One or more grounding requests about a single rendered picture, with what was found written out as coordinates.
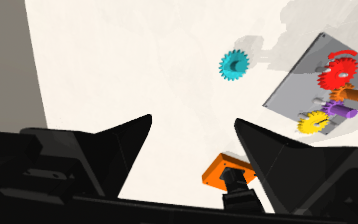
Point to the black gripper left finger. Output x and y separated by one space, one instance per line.
107 156

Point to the red gear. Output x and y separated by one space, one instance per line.
331 80

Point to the red curved arrow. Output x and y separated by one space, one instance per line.
352 52

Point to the purple gear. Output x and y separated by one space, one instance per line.
336 107

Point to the cyan gear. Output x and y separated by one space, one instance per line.
234 65

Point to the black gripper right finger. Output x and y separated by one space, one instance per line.
292 174

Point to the yellow gear with black stripe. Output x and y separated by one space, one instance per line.
306 126

